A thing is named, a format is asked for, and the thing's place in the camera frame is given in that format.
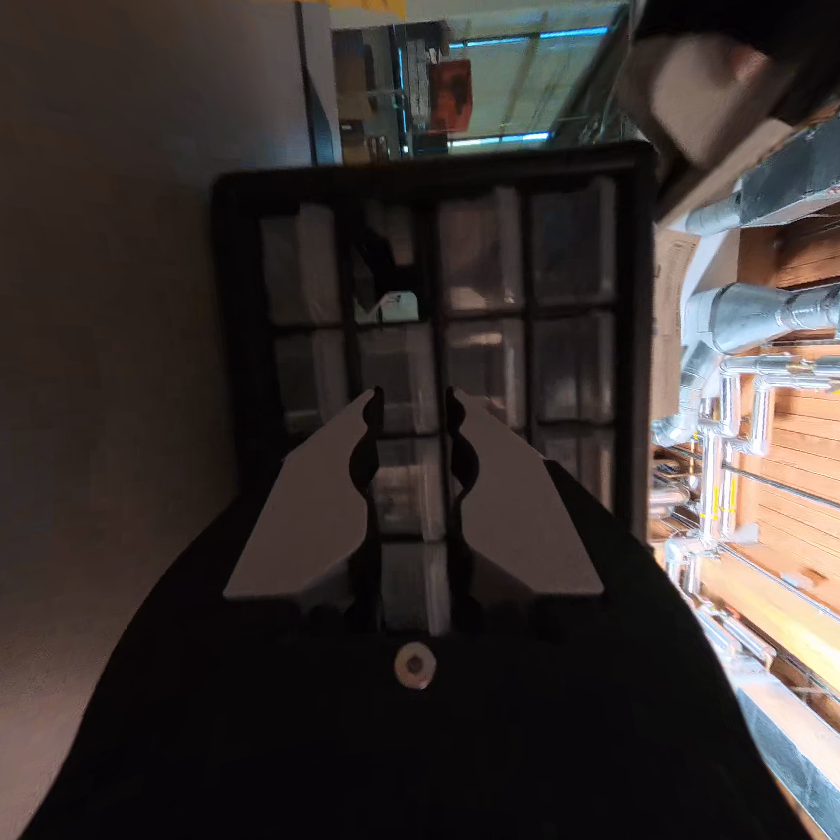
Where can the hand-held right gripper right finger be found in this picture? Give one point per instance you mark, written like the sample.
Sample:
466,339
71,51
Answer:
525,531

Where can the grey rectangular air duct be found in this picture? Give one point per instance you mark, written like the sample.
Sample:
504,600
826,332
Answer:
794,177

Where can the black drawer cabinet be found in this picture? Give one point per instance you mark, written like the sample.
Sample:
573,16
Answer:
426,167

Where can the grid of clear drawers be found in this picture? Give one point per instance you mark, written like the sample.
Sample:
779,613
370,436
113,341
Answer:
482,262

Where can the shiny silver ceiling pipes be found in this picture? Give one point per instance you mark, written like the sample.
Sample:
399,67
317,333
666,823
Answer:
728,400

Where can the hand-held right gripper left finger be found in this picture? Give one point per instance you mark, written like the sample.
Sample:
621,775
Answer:
302,531

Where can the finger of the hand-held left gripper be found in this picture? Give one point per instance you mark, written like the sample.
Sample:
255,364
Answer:
735,167
695,92

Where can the red black machine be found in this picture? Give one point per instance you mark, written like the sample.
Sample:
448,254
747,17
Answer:
451,95

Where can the silver round air duct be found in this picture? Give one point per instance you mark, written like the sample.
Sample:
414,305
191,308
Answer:
754,315

